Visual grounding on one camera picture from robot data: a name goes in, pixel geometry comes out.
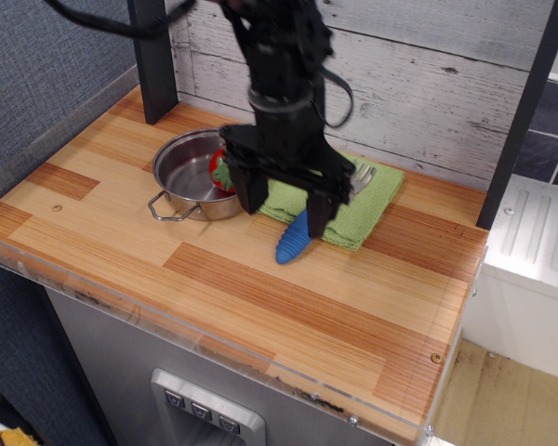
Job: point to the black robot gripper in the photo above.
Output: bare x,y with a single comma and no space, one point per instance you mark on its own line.
291,148

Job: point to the blue handled metal fork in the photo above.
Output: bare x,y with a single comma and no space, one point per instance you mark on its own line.
296,237

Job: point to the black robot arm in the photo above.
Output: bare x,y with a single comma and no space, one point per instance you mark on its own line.
285,44

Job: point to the stainless steel pot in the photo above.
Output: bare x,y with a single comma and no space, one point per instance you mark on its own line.
181,169

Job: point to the red toy tomato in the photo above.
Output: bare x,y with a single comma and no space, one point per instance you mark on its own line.
219,172

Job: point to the green folded cloth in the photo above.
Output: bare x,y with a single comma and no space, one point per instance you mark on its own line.
354,222

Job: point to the clear acrylic table edge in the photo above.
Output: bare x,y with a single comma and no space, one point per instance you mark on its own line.
385,424

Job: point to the silver dispenser button panel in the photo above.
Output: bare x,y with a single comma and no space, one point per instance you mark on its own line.
193,415

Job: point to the grey toy fridge cabinet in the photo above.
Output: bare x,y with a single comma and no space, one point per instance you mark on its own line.
118,359

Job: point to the white toy sink unit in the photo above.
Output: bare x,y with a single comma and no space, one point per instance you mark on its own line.
513,310

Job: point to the yellow object at corner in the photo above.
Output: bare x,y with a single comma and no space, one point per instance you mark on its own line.
16,437

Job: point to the dark left frame post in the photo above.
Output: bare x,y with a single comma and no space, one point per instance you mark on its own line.
154,62

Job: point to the dark frame post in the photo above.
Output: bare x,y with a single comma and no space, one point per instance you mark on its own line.
154,62
534,88

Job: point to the dark right frame post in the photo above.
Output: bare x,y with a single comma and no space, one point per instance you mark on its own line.
534,88

